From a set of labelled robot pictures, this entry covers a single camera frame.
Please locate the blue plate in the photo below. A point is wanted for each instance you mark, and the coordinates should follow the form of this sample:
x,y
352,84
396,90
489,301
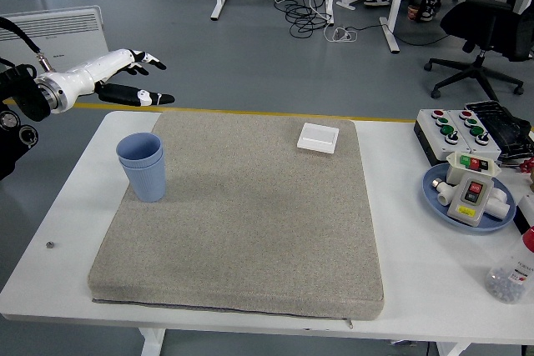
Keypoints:
x,y
434,202

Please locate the brown cup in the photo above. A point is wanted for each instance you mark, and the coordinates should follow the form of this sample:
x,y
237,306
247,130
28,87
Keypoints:
x,y
414,12

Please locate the large white panel heater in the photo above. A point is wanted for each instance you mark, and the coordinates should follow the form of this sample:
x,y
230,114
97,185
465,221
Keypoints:
x,y
62,26

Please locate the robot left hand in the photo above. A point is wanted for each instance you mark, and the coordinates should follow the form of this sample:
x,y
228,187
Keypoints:
x,y
83,74

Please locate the cream two-button power switch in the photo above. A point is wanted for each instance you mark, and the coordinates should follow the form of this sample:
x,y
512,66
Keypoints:
x,y
467,202

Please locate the cream three-button switch box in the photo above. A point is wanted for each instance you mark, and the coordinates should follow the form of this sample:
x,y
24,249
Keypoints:
x,y
471,163

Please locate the clear bottle with red cap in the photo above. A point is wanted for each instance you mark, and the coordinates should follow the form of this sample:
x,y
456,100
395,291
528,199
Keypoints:
x,y
509,277

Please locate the white table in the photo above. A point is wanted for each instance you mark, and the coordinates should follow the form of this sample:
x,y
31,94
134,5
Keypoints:
x,y
417,268

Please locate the blue ribbed plastic cup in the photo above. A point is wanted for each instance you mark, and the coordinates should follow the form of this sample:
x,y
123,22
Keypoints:
x,y
146,185
139,147

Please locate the white pipe fitting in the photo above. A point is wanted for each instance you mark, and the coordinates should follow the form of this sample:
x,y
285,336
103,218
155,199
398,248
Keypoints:
x,y
498,206
443,194

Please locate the black padded office chair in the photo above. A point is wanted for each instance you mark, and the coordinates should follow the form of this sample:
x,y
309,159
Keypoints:
x,y
488,26

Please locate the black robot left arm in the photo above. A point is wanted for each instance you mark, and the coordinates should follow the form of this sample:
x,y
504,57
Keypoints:
x,y
25,97

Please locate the white push-button control box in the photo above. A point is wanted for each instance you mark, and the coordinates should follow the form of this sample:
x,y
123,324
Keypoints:
x,y
488,149
429,128

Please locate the grey-brown cushion mat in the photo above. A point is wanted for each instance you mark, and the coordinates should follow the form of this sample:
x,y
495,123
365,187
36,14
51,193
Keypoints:
x,y
258,227

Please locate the black plastic tool tray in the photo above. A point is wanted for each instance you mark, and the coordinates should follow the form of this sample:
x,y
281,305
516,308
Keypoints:
x,y
507,126

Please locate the small red object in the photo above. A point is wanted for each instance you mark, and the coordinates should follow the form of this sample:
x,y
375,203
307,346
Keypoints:
x,y
529,165

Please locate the white and black box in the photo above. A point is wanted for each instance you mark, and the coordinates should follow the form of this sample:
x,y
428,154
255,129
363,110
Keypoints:
x,y
526,214

